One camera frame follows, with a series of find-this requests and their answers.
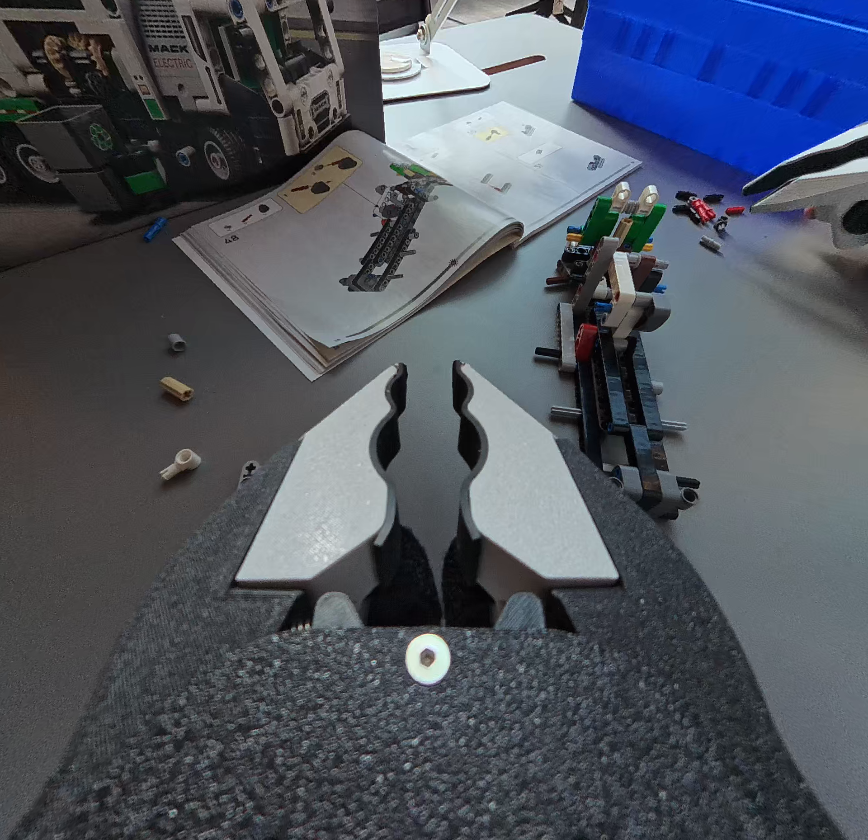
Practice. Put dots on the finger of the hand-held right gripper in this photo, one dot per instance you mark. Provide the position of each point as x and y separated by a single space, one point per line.
834 152
814 196

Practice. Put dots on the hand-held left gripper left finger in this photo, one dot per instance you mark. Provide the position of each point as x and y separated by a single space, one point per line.
319 508

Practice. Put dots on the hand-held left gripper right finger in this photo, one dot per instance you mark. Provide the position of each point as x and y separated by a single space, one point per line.
536 508

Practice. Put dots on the partly built lego truck chassis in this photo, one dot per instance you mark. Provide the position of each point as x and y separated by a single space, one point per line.
620 406

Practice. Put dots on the white lego connector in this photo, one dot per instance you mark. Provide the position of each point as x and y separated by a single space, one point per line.
180 463

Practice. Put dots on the tan lego connector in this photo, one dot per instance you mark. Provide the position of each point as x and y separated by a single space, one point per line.
177 390

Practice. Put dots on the open lego instruction booklet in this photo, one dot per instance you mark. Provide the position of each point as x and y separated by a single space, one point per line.
407 229

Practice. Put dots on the blue lego pin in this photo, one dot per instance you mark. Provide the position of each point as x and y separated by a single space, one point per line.
154 229

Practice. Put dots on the lego truck set box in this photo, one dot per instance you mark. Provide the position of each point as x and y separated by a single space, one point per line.
169 74

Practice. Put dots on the blue plastic bin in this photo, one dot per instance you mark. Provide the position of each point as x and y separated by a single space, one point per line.
712 60

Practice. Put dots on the white lamp base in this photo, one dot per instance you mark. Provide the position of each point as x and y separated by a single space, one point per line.
447 67

